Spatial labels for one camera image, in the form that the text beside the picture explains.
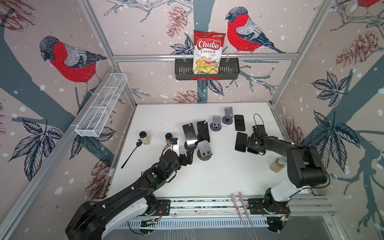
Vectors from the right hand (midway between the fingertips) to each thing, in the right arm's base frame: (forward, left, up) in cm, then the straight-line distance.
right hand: (252, 146), depth 96 cm
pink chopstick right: (-35, +11, +2) cm, 37 cm away
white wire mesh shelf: (-7, +85, +35) cm, 93 cm away
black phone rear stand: (+4, +33, +11) cm, 35 cm away
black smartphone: (+20, +5, 0) cm, 21 cm away
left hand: (-13, +41, +17) cm, 46 cm away
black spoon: (-2, +76, +3) cm, 76 cm away
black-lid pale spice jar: (-2, +69, +9) cm, 70 cm away
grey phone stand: (+12, +24, +6) cm, 27 cm away
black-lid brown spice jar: (-1, +54, +12) cm, 56 cm away
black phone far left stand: (+1, +41, +11) cm, 42 cm away
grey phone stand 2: (+21, +14, +2) cm, 26 cm away
